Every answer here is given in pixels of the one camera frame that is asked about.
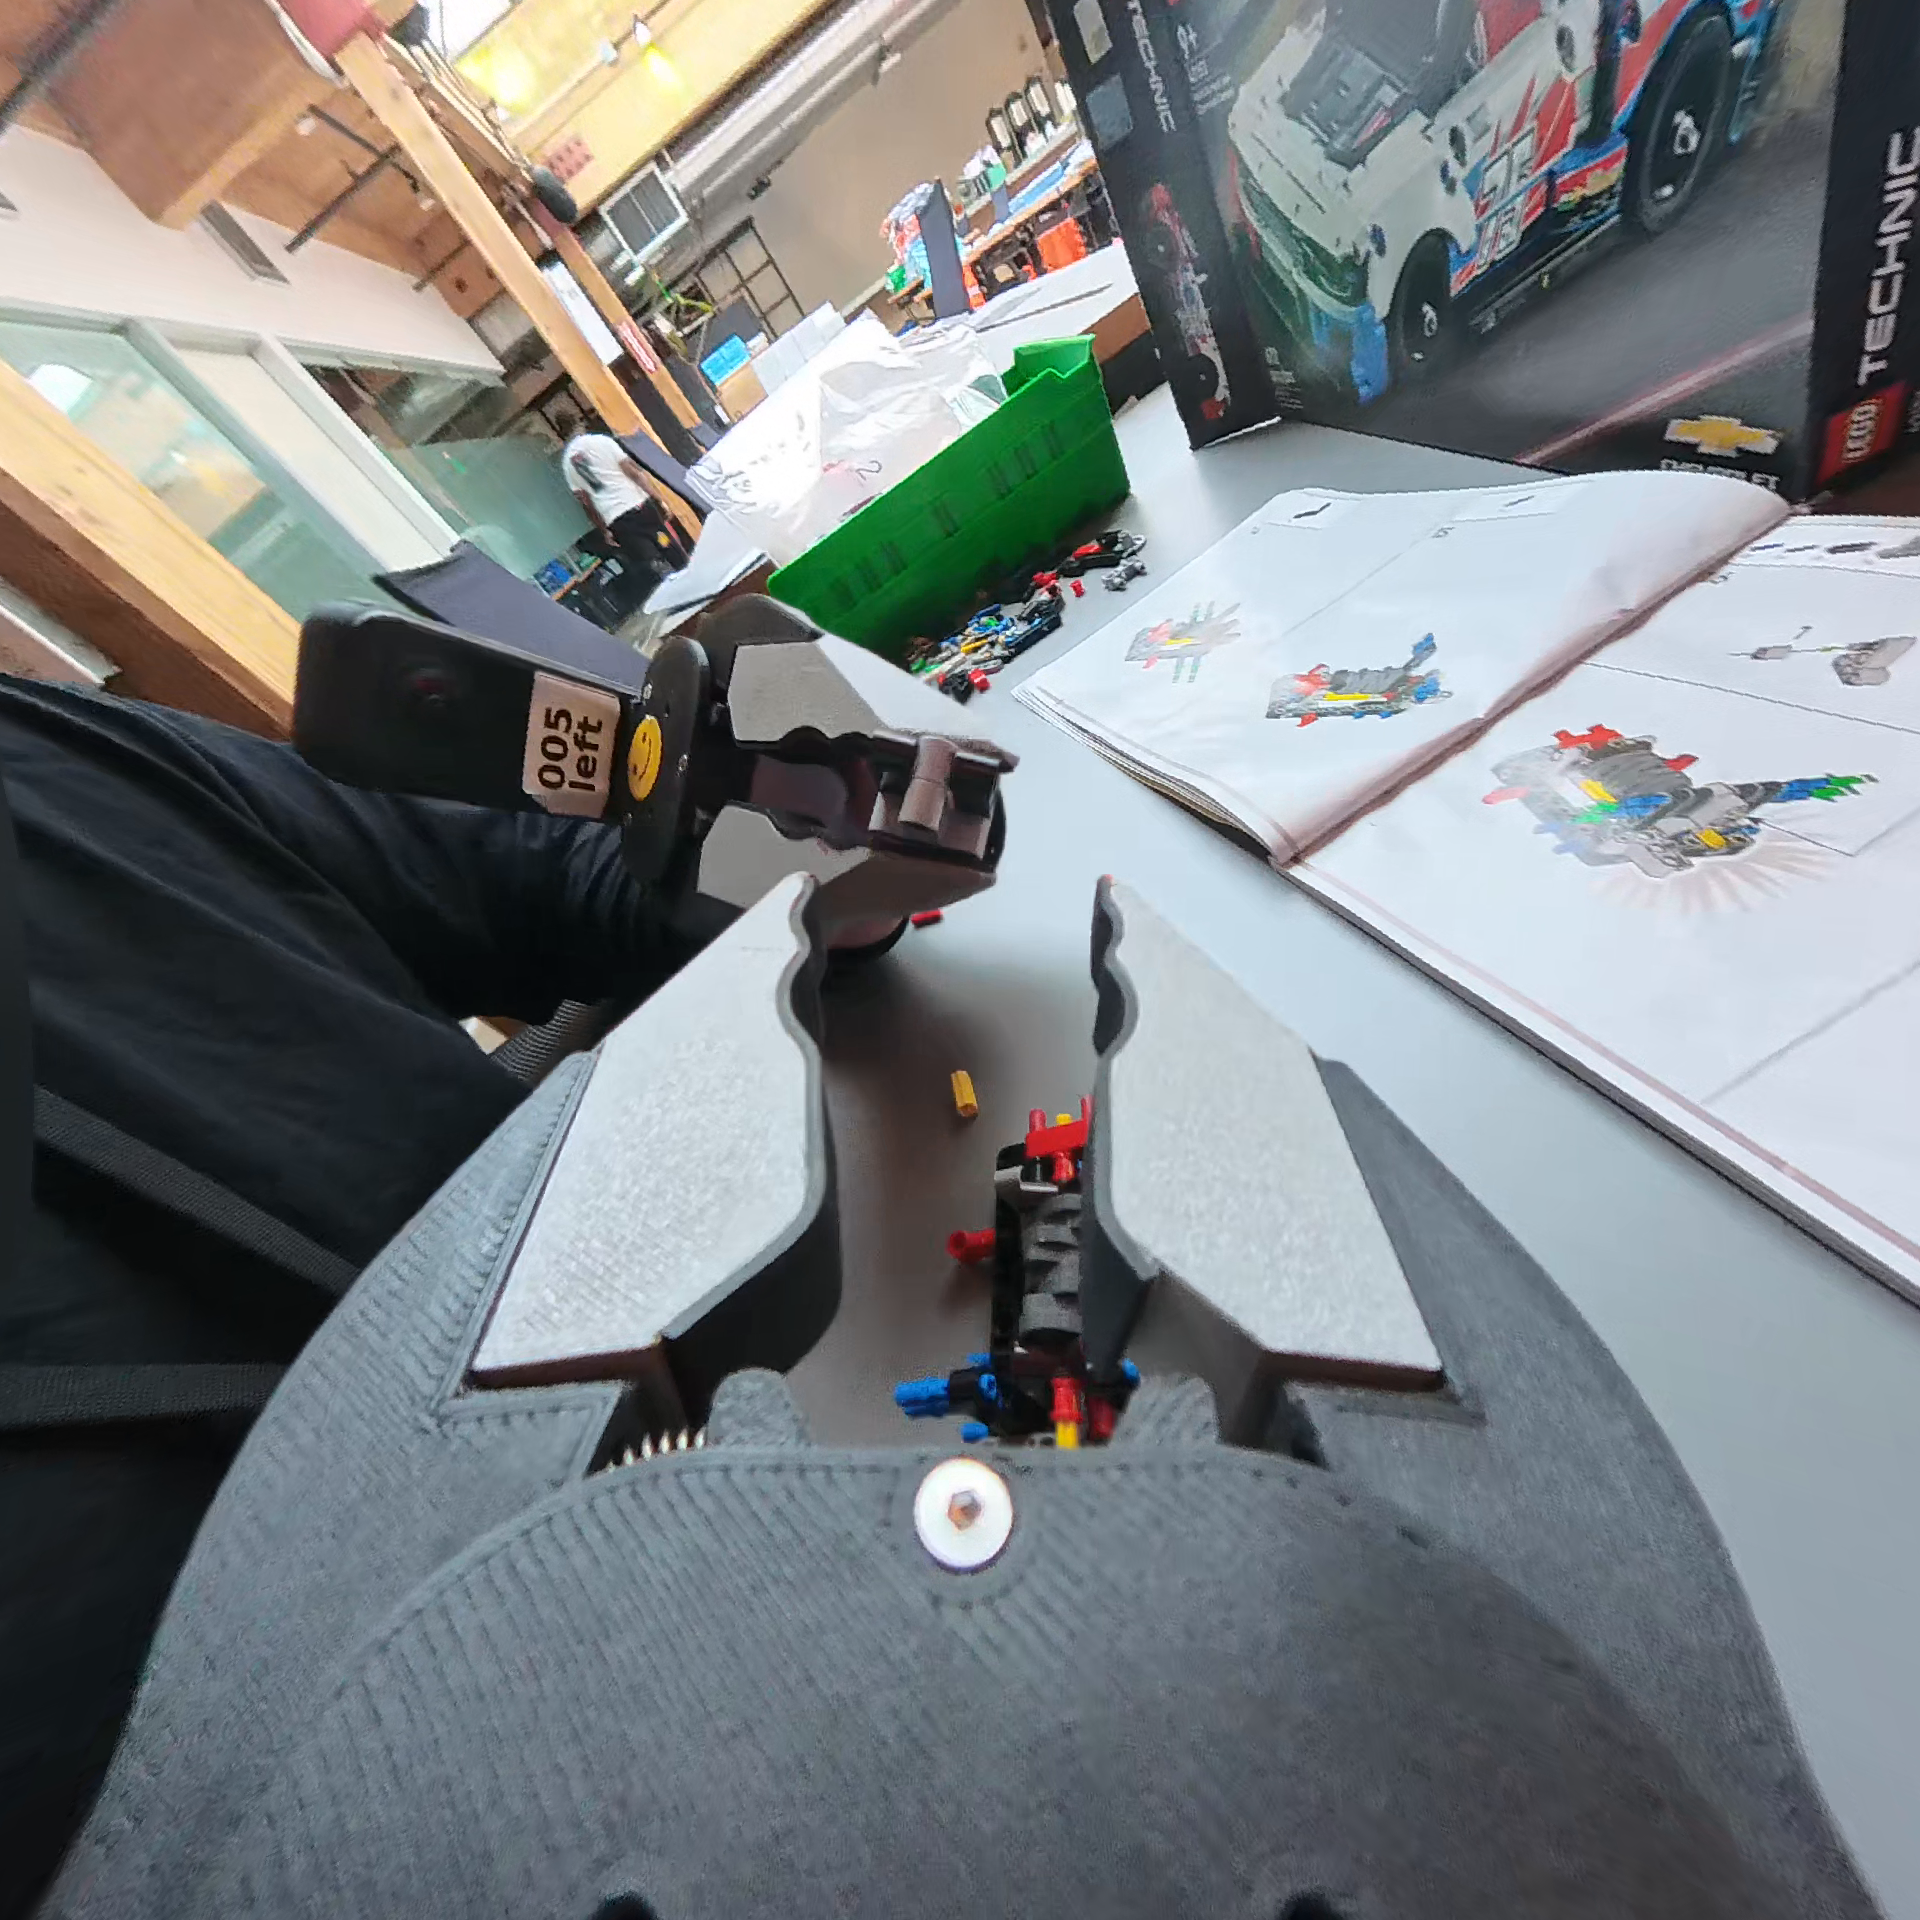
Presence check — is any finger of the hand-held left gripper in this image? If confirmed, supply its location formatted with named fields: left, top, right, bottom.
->
left=748, top=777, right=994, bottom=941
left=733, top=633, right=1024, bottom=786

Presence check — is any lego chassis assembly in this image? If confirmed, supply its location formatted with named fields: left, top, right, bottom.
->
left=894, top=1099, right=1142, bottom=1453

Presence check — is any lego instruction booklet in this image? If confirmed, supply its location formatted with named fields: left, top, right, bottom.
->
left=1013, top=475, right=1920, bottom=1305

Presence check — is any pile of loose lego parts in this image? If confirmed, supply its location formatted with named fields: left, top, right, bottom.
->
left=903, top=527, right=1153, bottom=709

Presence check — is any green plastic bin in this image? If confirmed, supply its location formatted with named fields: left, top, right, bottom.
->
left=764, top=336, right=1133, bottom=662

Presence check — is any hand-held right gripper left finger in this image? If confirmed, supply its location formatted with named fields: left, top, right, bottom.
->
left=467, top=877, right=840, bottom=1387

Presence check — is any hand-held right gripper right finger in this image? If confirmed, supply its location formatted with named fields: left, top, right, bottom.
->
left=1080, top=877, right=1446, bottom=1387

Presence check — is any lego set box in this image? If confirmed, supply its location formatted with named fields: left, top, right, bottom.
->
left=1044, top=0, right=1920, bottom=498

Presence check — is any wooden table leg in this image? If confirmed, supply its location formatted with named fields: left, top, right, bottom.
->
left=0, top=361, right=303, bottom=741

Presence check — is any black office chair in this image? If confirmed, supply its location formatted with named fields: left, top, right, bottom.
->
left=375, top=539, right=662, bottom=693

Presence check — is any clear plastic bag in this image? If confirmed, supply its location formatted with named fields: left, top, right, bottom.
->
left=681, top=318, right=1010, bottom=566

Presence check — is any person's left forearm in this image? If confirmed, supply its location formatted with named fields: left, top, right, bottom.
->
left=0, top=675, right=752, bottom=1024

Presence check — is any shelf of colourful bins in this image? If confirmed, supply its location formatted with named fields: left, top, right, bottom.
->
left=884, top=89, right=1115, bottom=319

